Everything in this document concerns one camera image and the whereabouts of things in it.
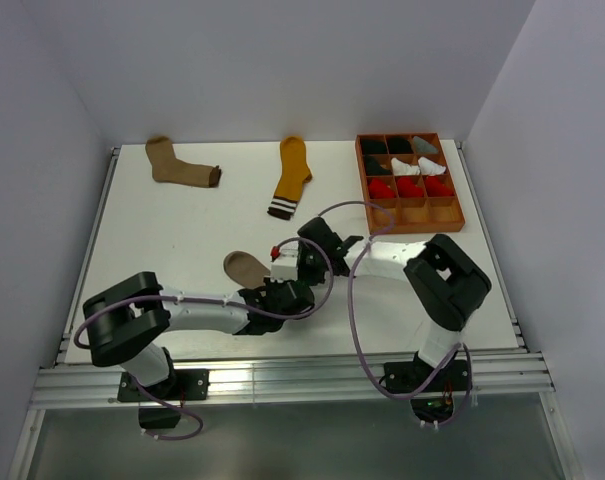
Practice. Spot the white rolled sock right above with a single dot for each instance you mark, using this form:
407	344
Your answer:
430	168

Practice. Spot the red rolled sock middle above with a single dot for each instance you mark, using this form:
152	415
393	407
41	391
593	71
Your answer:
407	188

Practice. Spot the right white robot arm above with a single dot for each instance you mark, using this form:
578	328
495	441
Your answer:
449	285

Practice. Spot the black rolled sock back-left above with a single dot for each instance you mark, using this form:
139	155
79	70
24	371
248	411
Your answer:
371	146

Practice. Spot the tan sock with red cuff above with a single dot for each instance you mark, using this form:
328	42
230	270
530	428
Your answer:
244	269

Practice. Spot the red rolled sock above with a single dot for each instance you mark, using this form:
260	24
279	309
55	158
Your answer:
378	189
407	188
436	188

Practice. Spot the white rolled sock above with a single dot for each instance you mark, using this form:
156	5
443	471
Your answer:
400	168
430	168

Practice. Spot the red rolled sock right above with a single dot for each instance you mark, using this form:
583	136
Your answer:
436	188

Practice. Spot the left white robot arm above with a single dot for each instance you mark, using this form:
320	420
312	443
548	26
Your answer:
123	321

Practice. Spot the grey rolled sock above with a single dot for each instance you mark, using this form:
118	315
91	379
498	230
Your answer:
422	146

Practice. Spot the aluminium frame rail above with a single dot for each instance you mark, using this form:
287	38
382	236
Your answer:
337	378

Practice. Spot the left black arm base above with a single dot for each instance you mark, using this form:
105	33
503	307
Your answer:
160	405

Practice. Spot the black rolled sock back-middle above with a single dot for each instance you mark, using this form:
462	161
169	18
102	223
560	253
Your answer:
399	145

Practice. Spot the white rolled sock middle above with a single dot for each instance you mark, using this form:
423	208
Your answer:
400	168

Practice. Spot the brown sock on table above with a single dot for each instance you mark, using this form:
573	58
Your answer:
166	167

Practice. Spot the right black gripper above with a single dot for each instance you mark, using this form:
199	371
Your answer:
312	278

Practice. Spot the orange compartment organizer box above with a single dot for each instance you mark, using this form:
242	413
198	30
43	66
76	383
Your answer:
411	215

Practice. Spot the black rolled sock middle-left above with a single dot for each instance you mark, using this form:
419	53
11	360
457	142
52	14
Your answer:
374	168

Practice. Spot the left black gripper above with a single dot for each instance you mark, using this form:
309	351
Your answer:
269	284

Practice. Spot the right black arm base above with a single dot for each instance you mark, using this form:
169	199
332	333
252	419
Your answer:
404	377

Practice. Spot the red rolled sock left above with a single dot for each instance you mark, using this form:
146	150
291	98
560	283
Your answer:
378	189

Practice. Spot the mustard yellow striped sock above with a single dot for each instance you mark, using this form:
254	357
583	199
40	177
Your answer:
295	174

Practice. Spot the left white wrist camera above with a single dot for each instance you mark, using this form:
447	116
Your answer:
284	262

